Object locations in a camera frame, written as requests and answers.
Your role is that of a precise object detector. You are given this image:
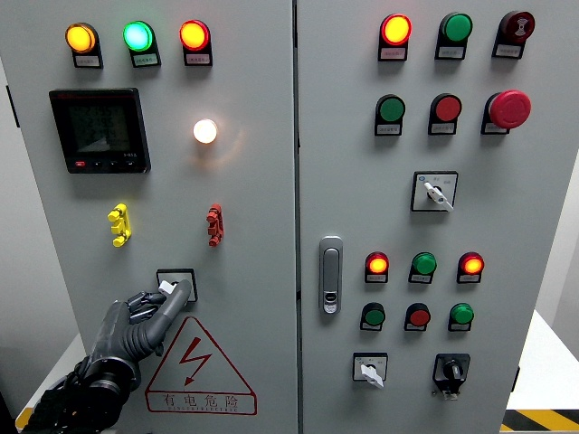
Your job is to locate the white-handled turn switch without print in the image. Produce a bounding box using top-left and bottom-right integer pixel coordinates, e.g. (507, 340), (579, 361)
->
(156, 269), (199, 303)

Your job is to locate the silver door lock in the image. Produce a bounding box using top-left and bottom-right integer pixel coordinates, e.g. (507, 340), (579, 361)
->
(318, 235), (344, 316)

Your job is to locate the black-handled turn switch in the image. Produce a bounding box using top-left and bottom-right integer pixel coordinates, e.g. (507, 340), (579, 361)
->
(432, 353), (471, 401)

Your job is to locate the small red handle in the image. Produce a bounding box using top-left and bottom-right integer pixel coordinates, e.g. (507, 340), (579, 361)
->
(206, 203), (225, 248)

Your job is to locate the small printed white-handled turn switch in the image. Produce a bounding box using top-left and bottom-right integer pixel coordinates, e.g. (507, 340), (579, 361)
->
(353, 352), (389, 389)

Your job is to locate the red warning triangle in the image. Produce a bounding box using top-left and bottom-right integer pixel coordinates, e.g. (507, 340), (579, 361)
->
(145, 316), (258, 416)

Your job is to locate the pale grey cabinet door with lock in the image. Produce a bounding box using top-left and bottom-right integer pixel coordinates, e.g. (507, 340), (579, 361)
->
(296, 0), (579, 434)

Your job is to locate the large green unlit lamp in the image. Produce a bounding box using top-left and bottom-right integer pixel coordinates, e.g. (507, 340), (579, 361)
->
(439, 12), (474, 45)

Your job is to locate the large yellow lit lamp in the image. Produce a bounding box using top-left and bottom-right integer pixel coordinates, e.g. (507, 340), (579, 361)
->
(64, 22), (100, 55)

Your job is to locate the white lamp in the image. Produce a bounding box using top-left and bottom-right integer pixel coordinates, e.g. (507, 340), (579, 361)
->
(193, 118), (219, 145)

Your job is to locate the large white-handled turn switch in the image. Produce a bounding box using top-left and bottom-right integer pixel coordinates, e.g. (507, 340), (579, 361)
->
(410, 171), (460, 213)

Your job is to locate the large red push button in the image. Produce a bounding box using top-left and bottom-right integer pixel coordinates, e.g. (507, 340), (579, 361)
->
(430, 93), (463, 124)

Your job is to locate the large red stop button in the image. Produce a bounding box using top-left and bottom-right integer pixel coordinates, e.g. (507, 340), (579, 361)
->
(489, 90), (533, 130)

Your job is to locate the large green push button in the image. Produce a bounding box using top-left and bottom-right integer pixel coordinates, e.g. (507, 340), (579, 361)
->
(376, 94), (407, 124)

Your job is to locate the black display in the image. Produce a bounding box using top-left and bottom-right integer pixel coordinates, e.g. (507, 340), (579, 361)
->
(48, 88), (152, 175)

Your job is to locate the small green push button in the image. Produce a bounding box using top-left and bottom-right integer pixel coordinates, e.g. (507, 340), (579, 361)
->
(361, 302), (386, 326)

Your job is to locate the large green lit lamp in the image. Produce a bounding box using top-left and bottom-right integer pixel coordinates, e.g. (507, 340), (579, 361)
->
(122, 20), (157, 53)

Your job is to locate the dark red buzzer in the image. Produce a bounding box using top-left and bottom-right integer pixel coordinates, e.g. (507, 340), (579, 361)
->
(499, 11), (536, 45)

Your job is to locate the small green lamp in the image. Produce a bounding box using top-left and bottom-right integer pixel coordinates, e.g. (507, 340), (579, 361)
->
(449, 303), (475, 326)
(411, 251), (438, 276)

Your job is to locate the small red push button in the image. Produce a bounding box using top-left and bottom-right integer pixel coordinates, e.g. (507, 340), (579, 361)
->
(405, 303), (432, 327)

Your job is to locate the pale grey cabinet door with display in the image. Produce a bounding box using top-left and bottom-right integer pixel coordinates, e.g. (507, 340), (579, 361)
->
(0, 0), (299, 434)

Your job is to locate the small yellow handle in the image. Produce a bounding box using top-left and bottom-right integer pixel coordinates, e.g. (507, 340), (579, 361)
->
(107, 203), (132, 248)

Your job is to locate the small red lit lamp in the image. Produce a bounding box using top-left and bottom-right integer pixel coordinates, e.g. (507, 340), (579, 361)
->
(365, 251), (390, 275)
(458, 251), (486, 276)

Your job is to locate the large red lit lamp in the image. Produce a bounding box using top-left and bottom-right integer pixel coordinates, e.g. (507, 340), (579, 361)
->
(178, 19), (212, 52)
(380, 14), (413, 47)

